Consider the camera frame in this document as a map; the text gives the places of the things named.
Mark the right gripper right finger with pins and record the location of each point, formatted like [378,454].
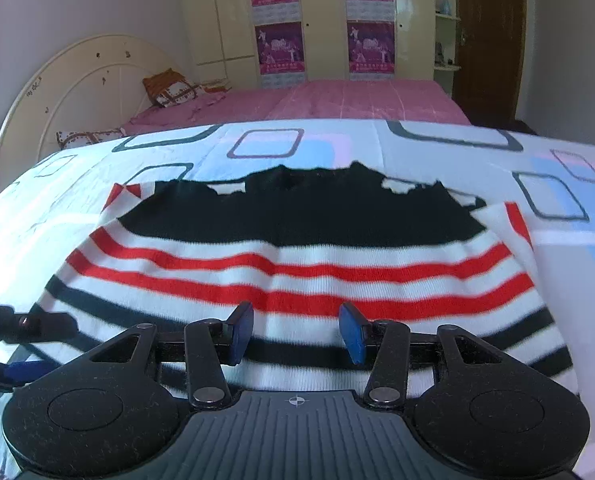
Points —
[384,345]

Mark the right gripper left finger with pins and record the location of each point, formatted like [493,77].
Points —
[210,344]

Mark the striped knit sweater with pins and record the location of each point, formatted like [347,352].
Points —
[296,245]

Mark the white patterned pillow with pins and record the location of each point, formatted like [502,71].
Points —
[74,139]

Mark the patterned white bed sheet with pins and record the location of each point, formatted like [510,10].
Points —
[121,409]

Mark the pink bed sheet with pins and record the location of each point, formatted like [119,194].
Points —
[393,99]

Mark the cream wooden headboard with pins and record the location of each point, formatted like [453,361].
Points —
[95,84]

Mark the orange patterned pillow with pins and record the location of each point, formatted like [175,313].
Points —
[171,88]

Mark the lower right purple poster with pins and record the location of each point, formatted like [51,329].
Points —
[371,49]

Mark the lower left purple poster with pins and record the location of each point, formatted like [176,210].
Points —
[280,48]

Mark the cream built-in wardrobe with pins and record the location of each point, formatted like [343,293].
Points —
[223,42]

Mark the cream corner shelf unit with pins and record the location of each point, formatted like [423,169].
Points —
[447,23]

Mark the dark brown wooden door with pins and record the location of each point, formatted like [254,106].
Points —
[490,53]

